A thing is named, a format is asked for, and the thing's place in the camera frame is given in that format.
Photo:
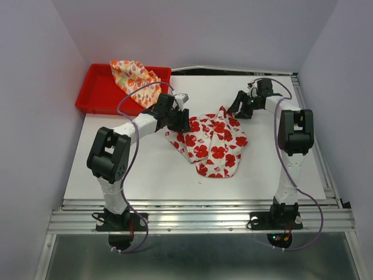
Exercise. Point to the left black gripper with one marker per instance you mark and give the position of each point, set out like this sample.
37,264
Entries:
183,123

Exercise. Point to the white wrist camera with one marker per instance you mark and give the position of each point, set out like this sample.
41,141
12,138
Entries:
181,99
252,90

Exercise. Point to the red plastic tray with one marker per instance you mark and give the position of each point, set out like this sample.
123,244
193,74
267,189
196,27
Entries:
100,95

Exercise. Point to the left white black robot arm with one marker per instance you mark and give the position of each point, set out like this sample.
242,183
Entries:
109,159

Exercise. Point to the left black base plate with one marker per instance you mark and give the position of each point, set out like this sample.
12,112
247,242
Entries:
126,222

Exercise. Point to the orange floral print skirt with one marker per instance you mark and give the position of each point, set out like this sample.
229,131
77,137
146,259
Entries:
132,75

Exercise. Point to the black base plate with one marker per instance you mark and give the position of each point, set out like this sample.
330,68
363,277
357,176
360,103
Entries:
261,220
126,222

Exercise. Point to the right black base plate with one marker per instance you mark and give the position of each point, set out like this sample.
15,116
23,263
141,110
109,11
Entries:
261,220

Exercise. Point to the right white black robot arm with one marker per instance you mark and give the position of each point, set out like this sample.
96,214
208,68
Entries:
294,138

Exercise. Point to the aluminium frame rails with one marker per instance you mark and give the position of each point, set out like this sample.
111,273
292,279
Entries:
197,228

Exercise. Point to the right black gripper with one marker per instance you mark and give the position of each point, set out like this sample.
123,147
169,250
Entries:
245,113

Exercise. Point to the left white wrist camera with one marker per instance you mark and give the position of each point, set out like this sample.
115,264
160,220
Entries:
181,99

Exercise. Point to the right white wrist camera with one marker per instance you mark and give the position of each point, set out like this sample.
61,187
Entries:
252,90

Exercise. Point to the red poppy print skirt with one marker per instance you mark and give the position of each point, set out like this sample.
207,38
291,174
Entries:
214,145

